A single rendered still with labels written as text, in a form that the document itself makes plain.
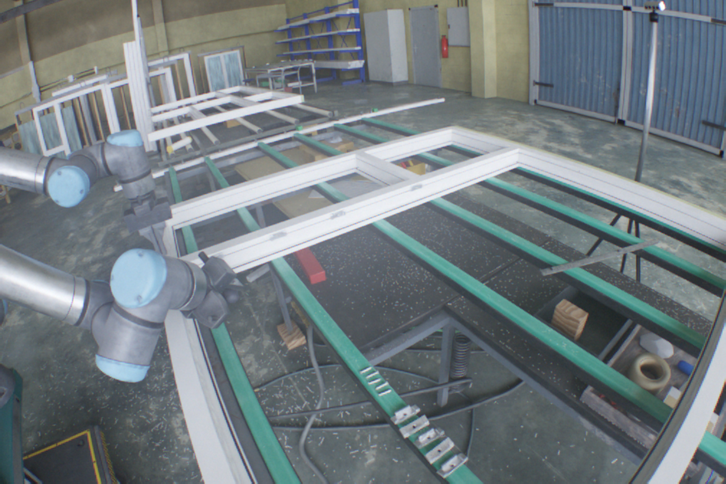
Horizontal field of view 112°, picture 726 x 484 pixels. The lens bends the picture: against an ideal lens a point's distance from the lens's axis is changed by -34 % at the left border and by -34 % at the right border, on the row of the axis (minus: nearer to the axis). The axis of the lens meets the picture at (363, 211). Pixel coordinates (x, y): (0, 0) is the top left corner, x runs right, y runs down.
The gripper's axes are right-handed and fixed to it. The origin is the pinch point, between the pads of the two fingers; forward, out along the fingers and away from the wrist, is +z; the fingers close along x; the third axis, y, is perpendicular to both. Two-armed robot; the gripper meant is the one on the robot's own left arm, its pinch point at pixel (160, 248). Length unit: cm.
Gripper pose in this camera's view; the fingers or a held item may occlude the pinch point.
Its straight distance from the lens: 109.8
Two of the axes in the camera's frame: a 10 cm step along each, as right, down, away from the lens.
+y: -5.2, -3.5, 7.8
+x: -8.5, 3.0, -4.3
